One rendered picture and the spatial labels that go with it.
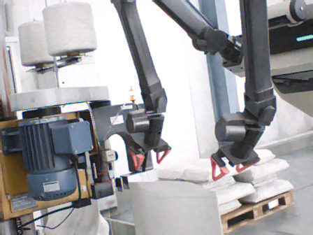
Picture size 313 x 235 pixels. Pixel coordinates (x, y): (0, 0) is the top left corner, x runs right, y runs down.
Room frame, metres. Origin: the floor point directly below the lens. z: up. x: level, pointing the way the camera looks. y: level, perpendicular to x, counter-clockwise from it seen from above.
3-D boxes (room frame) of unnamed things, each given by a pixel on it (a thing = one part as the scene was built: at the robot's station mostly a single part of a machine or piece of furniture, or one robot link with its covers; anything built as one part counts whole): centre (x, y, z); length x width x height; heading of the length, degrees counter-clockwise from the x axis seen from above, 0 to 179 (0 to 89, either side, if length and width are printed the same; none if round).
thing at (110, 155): (1.71, 0.19, 1.14); 0.05 x 0.04 x 0.16; 127
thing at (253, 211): (4.96, -0.61, 0.07); 1.20 x 0.82 x 0.14; 129
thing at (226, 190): (4.61, -0.51, 0.32); 0.66 x 0.43 x 0.15; 129
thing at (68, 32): (1.57, 0.24, 1.61); 0.17 x 0.17 x 0.17
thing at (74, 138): (1.42, 0.26, 1.25); 0.10 x 0.08 x 0.12; 152
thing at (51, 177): (1.47, 0.35, 1.21); 0.15 x 0.15 x 0.25
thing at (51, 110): (1.47, 0.35, 1.35); 0.12 x 0.12 x 0.04
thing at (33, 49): (1.78, 0.40, 1.61); 0.15 x 0.14 x 0.17; 37
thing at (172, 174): (4.92, -0.25, 0.56); 0.66 x 0.43 x 0.15; 125
